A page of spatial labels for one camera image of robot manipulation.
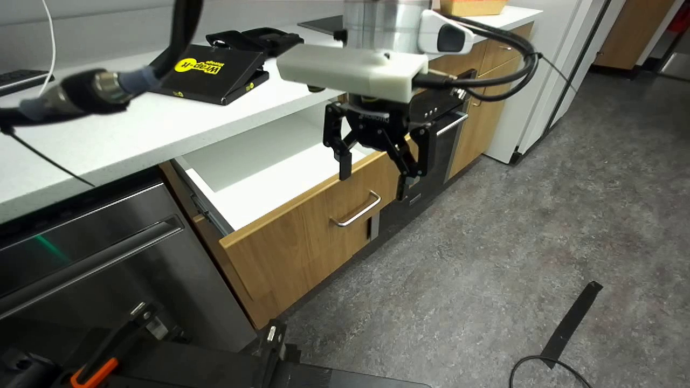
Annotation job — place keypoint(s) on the black folded device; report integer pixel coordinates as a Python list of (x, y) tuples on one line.
[(259, 40)]

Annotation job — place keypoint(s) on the black cooktop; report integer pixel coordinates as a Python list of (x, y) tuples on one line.
[(323, 24)]

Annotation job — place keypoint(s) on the wooden door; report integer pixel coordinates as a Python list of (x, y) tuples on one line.
[(630, 32)]

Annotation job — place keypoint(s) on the wooden cabinet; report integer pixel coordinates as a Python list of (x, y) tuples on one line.
[(485, 118)]

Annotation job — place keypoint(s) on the wooden drawer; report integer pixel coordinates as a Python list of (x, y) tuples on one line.
[(291, 237)]

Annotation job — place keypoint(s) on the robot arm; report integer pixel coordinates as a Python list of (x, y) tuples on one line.
[(377, 21)]

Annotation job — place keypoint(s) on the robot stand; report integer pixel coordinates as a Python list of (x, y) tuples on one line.
[(215, 369)]

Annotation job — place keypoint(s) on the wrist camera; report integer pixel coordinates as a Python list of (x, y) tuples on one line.
[(350, 70)]

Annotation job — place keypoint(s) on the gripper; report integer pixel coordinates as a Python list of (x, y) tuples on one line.
[(377, 126)]

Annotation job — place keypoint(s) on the black box with yellow print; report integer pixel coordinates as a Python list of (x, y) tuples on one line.
[(215, 73)]

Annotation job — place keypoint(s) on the black flat strip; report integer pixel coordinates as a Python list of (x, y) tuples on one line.
[(571, 323)]

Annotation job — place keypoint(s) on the black keyboard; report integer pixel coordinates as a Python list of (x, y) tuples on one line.
[(19, 80)]

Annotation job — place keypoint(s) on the white refrigerator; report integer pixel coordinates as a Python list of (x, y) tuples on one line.
[(544, 75)]

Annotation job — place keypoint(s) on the stainless steel dishwasher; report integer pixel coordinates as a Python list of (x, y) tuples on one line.
[(135, 269)]

